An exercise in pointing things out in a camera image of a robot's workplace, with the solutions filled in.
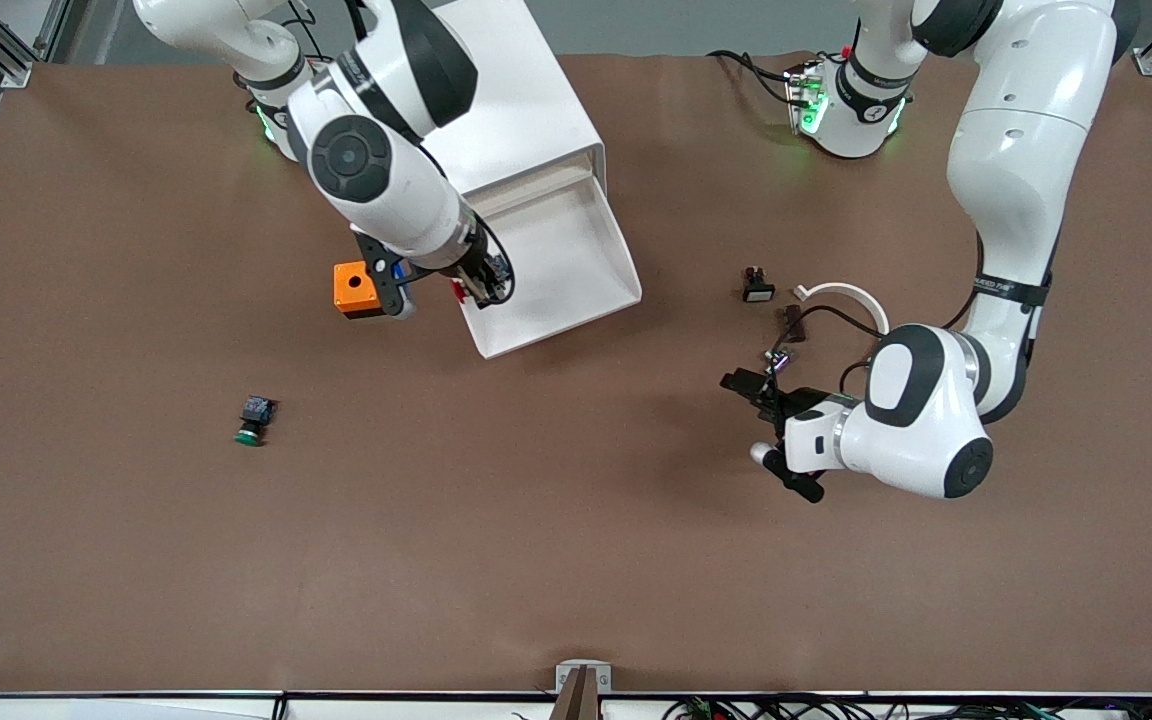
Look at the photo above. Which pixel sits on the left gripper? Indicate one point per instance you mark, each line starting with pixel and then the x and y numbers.
pixel 794 404

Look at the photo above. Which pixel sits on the brown bar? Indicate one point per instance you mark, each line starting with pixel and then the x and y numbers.
pixel 576 700

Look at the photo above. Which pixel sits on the black white-faced push button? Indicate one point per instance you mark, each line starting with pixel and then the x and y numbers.
pixel 758 288

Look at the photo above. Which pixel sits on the green mushroom push button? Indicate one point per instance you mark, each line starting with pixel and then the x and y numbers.
pixel 253 420

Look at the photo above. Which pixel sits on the white table edge rail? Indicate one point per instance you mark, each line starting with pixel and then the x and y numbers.
pixel 136 708

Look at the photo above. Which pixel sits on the small silver purple connector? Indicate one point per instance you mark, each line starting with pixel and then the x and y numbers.
pixel 774 362

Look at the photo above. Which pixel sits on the white curved plastic bracket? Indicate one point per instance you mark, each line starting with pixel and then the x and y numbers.
pixel 851 293

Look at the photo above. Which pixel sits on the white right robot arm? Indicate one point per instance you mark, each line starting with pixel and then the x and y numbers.
pixel 386 190

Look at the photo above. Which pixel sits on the grey metal bracket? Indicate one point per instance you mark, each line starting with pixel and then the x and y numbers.
pixel 568 672

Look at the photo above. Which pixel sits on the orange button box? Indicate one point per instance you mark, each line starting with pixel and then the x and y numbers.
pixel 351 288

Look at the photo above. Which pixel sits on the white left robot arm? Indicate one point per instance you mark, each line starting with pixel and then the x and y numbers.
pixel 1016 150

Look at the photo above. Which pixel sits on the brown terminal block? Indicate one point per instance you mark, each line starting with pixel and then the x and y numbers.
pixel 792 322

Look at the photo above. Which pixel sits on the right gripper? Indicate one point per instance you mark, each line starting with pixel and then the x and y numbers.
pixel 477 268

